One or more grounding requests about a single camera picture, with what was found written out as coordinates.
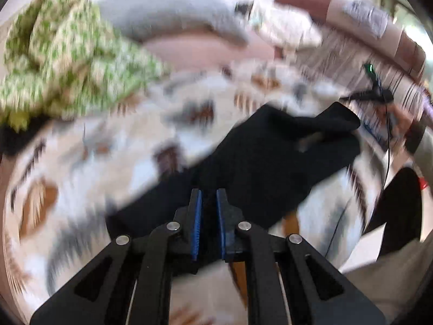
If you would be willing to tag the pink bed sheet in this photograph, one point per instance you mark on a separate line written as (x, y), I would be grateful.
(202, 50)

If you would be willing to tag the black pants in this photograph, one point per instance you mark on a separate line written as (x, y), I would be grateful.
(267, 165)

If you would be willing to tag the person's right hand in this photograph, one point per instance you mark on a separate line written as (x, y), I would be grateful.
(403, 120)

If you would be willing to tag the striped brown floral blanket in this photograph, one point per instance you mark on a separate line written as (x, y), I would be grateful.
(340, 58)

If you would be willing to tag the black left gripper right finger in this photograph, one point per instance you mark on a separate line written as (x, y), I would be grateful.
(288, 281)

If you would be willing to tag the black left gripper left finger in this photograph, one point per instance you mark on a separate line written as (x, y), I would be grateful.
(129, 281)

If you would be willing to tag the green checkered cloth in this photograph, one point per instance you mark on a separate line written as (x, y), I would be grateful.
(63, 60)

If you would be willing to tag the grey quilted pillow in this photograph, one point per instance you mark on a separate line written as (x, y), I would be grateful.
(141, 20)

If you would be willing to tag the white floral quilt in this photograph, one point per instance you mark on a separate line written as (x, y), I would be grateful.
(285, 27)

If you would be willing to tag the leaf pattern fleece blanket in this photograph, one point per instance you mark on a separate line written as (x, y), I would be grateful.
(72, 174)

